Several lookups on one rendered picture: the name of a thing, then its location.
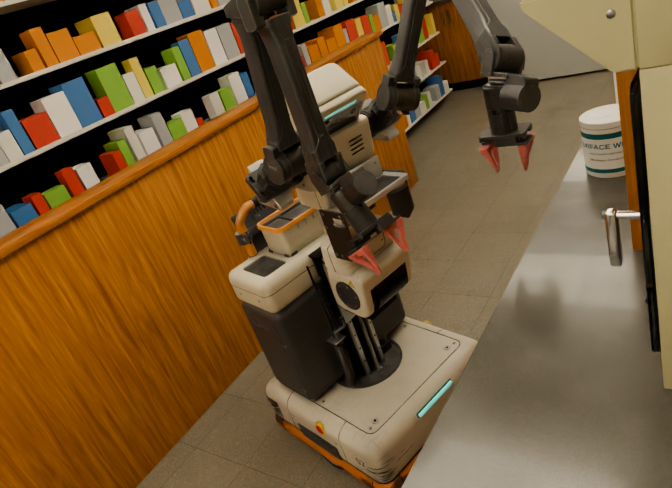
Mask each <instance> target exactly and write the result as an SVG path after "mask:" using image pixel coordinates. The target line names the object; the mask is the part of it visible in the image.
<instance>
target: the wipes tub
mask: <svg viewBox="0 0 672 488"><path fill-rule="evenodd" d="M579 124H580V132H581V139H582V147H583V154H584V161H585V167H586V172H587V173H588V174H589V175H591V176H594V177H598V178H614V177H620V176H624V175H626V174H625V164H624V154H623V143H622V133H621V123H620V113H619V104H610V105H604V106H600V107H596V108H593V109H591V110H588V111H586V112H585V113H583V114H582V115H581V116H580V117H579Z"/></svg>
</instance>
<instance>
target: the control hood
mask: <svg viewBox="0 0 672 488"><path fill-rule="evenodd" d="M519 7H520V8H521V9H522V12H523V13H525V14H526V15H528V16H529V17H531V18H532V19H534V20H535V21H537V22H538V23H540V24H541V25H543V26H544V27H546V28H547V29H549V30H550V31H552V32H553V33H555V34H556V35H558V36H559V37H561V38H562V39H564V40H565V41H567V42H568V43H570V44H571V45H573V46H574V47H575V48H577V49H578V50H580V51H581V52H583V53H584V54H586V55H587V56H589V57H590V58H592V59H593V60H595V61H596V62H598V63H599V64H601V65H602V66H604V67H605V68H607V69H608V70H610V71H611V72H614V71H615V72H616V73H620V72H626V71H633V70H636V69H637V67H639V60H638V48H637V35H636V22H635V9H634V0H521V3H520V4H519Z"/></svg>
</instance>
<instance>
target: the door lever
mask: <svg viewBox="0 0 672 488"><path fill-rule="evenodd" d="M602 219H605V225H606V233H607V242H608V250H609V258H610V265H611V266H613V267H620V266H622V264H623V254H622V244H621V235H620V226H619V219H640V212H639V210H627V211H618V210H617V209H615V208H608V209H606V210H605V211H602Z"/></svg>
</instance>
